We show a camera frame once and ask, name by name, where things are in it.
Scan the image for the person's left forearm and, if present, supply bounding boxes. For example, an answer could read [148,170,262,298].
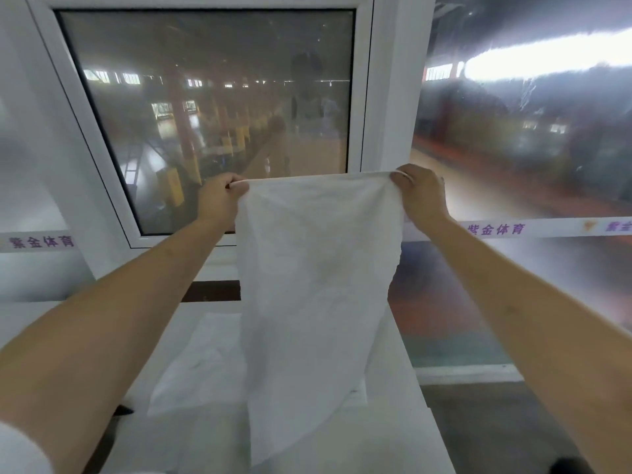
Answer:
[0,212,239,462]

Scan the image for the white strip with purple print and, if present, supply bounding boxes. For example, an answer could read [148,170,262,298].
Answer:
[404,215,632,241]

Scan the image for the white framed window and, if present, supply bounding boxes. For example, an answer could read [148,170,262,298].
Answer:
[26,0,377,250]

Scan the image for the person's right forearm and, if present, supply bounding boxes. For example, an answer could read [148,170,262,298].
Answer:
[412,214,632,474]

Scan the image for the person's left hand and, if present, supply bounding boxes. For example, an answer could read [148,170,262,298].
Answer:
[197,172,250,229]

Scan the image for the person's right hand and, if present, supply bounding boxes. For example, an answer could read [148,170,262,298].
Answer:
[389,164,453,228]

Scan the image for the white thin cloth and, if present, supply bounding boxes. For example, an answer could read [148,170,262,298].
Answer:
[234,171,406,467]

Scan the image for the white sleeve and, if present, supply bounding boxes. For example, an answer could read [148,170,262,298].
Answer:
[0,421,53,474]

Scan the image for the white flat cloth sheet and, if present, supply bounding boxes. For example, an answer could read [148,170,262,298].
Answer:
[147,311,369,418]

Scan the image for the black rounded object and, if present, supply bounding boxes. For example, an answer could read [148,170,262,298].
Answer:
[552,456,589,474]

